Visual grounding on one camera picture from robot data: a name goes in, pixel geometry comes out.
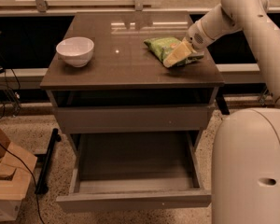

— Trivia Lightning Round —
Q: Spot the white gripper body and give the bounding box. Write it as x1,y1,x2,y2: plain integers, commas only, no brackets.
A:
185,21,215,49

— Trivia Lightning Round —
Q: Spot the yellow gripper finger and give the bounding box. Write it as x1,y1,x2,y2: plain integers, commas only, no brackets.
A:
163,41,196,68

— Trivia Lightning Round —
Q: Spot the green jalapeno chip bag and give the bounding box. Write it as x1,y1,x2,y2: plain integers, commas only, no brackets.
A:
144,37,204,64

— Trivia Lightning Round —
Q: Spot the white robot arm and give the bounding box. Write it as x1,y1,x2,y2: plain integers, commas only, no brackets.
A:
165,0,280,224

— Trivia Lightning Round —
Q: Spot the grey drawer cabinet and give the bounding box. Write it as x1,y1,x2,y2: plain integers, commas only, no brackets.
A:
39,11,226,214

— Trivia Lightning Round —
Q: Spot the closed grey top drawer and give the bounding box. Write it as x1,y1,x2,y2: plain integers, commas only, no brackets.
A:
54,105,214,134

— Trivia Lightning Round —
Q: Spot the open grey middle drawer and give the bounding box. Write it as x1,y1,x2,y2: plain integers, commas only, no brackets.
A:
57,132,211,213

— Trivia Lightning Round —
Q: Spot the white ceramic bowl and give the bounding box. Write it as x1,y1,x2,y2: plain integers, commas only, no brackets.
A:
56,36,94,67

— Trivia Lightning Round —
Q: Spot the black metal stand bar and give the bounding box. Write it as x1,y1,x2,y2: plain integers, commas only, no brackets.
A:
35,128,61,194

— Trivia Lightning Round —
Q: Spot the cardboard box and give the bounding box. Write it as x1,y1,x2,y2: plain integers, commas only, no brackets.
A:
0,129,37,222

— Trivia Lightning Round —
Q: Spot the black cable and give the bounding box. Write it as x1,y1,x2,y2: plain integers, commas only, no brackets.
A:
0,132,47,224

